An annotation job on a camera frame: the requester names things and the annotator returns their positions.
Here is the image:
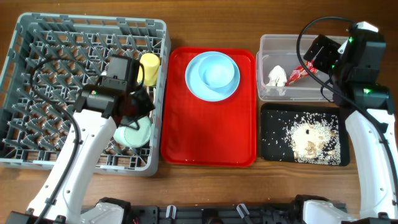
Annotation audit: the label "black waste tray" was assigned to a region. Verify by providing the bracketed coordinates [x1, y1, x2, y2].
[259, 102, 351, 167]

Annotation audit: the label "light blue plate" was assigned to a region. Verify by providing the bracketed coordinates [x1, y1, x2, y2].
[185, 52, 240, 102]

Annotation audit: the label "grey dishwasher rack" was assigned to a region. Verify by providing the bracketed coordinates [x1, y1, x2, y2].
[1, 13, 171, 176]

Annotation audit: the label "white plastic spoon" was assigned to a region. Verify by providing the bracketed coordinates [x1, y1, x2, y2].
[149, 86, 156, 121]

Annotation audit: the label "yellow plastic cup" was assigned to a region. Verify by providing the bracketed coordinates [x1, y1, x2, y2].
[137, 53, 160, 86]

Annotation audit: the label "white tissue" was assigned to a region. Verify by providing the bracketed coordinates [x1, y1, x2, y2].
[267, 65, 287, 86]

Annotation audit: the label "clear plastic bin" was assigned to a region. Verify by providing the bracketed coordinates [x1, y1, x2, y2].
[256, 34, 333, 101]

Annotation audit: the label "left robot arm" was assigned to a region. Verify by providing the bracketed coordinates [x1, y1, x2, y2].
[6, 85, 154, 223]

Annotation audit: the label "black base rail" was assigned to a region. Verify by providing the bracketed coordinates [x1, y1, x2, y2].
[72, 203, 348, 224]

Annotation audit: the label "light blue bowl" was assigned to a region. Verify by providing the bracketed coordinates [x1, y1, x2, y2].
[198, 52, 235, 89]

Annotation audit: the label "mint green bowl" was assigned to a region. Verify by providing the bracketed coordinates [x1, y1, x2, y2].
[113, 116, 151, 148]

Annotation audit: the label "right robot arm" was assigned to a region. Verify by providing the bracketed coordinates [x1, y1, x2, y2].
[296, 21, 397, 223]

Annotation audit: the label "red candy wrapper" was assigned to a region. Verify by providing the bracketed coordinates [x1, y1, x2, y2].
[285, 61, 318, 86]

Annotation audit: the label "red plastic tray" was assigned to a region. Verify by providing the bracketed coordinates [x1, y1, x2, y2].
[160, 47, 257, 167]

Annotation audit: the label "rice food scraps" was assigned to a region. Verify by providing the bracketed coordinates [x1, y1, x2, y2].
[262, 111, 343, 166]

